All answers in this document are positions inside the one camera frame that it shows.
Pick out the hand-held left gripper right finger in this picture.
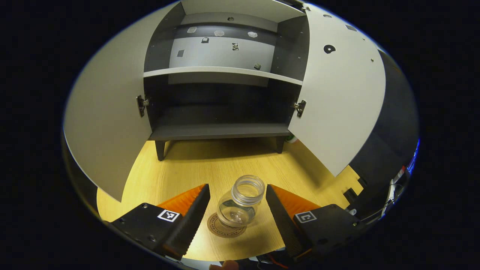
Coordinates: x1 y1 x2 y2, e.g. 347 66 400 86
265 184 370 263

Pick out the white cabinet door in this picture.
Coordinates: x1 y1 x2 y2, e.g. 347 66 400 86
288 3 387 177
63 0 180 203

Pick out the white cabinet shelf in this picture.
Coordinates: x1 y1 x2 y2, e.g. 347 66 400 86
181 0 306 23
144 66 303 86

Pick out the white grey cabinet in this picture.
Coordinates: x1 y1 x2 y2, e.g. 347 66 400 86
142 0 312 162

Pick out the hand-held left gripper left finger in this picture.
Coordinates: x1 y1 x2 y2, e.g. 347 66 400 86
103 184 211 261

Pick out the round brown coaster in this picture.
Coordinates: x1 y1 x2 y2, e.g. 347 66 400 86
207 212 248 239

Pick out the clear plastic bottle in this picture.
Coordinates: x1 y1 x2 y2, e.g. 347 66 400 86
216 174 266 228

